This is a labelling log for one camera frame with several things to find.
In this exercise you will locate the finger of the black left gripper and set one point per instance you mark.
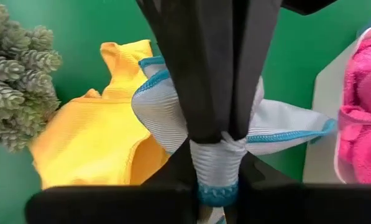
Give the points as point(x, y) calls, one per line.
point(253, 46)
point(197, 62)

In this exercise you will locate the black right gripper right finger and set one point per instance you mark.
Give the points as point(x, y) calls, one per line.
point(312, 205)

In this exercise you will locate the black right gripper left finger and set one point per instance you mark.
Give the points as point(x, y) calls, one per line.
point(110, 205)

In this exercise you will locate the grey towel with teal edge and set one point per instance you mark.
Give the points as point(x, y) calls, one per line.
point(160, 109)

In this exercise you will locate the yellow microfiber towel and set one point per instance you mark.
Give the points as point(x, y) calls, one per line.
point(92, 140)

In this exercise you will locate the white plastic basket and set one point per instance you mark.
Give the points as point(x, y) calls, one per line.
point(325, 124)

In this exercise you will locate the green table mat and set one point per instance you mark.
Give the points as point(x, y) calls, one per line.
point(85, 18)

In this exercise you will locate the grey-green artificial succulent plant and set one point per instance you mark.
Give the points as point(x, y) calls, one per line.
point(14, 84)

